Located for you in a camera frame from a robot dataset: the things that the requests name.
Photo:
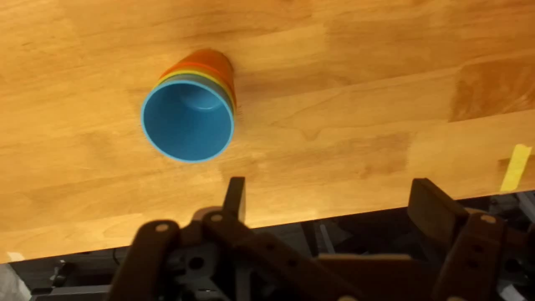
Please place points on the yellow plastic cup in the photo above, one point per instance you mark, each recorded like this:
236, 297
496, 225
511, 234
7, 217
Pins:
219, 80

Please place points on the yellow tape strip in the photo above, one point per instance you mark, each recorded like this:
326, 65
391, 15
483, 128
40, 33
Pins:
515, 167

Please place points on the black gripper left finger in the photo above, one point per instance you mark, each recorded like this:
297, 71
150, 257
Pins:
234, 222

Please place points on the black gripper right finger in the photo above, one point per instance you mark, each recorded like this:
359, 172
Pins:
445, 222

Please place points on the orange plastic cup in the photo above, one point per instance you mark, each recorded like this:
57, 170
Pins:
209, 60

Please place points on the blue plastic cup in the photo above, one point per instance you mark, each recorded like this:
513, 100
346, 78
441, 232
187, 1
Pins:
185, 125

